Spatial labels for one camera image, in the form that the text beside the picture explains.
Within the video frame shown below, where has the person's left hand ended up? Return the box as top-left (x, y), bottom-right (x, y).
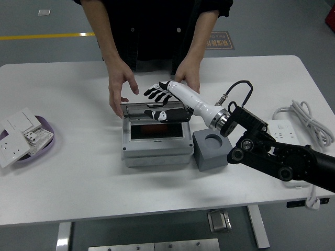
top-left (174, 58), bottom-right (202, 95)

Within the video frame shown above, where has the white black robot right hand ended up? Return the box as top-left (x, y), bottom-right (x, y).
top-left (143, 80), bottom-right (226, 128)

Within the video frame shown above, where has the person's right hand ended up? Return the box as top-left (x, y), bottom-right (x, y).
top-left (108, 59), bottom-right (140, 118)

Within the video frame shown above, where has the grey junction box with lid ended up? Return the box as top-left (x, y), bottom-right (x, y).
top-left (119, 101), bottom-right (194, 168)

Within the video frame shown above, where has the grey cube with round recess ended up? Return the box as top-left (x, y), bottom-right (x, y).
top-left (192, 130), bottom-right (235, 172)

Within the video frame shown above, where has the metal floor socket box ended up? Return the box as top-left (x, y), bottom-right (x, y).
top-left (208, 209), bottom-right (232, 233)

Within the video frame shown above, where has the brown floor sign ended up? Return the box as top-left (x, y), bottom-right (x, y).
top-left (205, 31), bottom-right (236, 50)

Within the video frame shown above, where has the person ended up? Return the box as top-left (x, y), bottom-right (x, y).
top-left (73, 0), bottom-right (233, 73)

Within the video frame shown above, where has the white perforated panel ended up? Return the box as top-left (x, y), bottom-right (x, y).
top-left (28, 128), bottom-right (55, 155)

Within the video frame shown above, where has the white power strip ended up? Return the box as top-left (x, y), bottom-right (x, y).
top-left (266, 119), bottom-right (310, 189)

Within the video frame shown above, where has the small white socket module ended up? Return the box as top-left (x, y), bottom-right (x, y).
top-left (23, 130), bottom-right (40, 144)

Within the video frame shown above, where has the purple plastic tray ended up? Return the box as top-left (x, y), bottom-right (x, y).
top-left (0, 115), bottom-right (56, 166)

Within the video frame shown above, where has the white table leg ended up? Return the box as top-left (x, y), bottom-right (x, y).
top-left (247, 206), bottom-right (270, 249)
top-left (55, 222), bottom-right (72, 251)

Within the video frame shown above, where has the red object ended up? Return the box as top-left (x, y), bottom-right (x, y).
top-left (324, 5), bottom-right (335, 27)

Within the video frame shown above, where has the white wall switch plate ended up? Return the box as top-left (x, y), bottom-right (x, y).
top-left (0, 107), bottom-right (43, 137)

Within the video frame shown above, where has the white power strip cable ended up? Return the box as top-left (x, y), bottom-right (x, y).
top-left (272, 100), bottom-right (335, 210)

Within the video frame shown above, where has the grey metal base plate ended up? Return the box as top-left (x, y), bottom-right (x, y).
top-left (88, 238), bottom-right (220, 251)

